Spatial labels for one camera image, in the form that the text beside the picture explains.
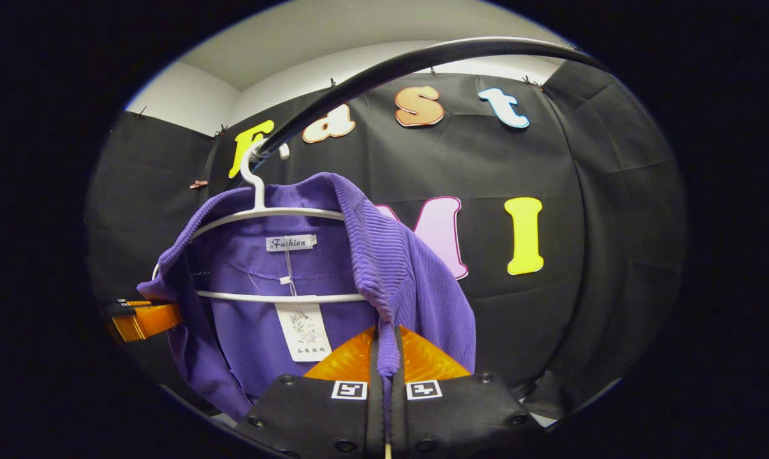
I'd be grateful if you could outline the black backdrop cloth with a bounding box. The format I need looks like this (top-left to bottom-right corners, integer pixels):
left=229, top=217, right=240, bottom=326
left=85, top=61, right=688, bottom=418

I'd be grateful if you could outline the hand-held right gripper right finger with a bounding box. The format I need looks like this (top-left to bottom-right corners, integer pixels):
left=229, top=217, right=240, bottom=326
left=391, top=325, right=546, bottom=459

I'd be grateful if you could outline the white hanger holding shirt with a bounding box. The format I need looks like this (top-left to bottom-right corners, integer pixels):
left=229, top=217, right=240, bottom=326
left=152, top=137, right=367, bottom=303

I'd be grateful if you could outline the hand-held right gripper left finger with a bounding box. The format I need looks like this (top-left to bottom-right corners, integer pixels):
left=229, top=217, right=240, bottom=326
left=235, top=325, right=386, bottom=459

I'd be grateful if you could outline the black clothes rack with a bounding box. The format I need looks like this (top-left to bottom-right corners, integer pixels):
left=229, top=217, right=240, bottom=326
left=257, top=36, right=608, bottom=157

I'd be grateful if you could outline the purple ribbed shirt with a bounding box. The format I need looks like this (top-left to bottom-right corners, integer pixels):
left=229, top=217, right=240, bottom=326
left=137, top=172, right=478, bottom=441

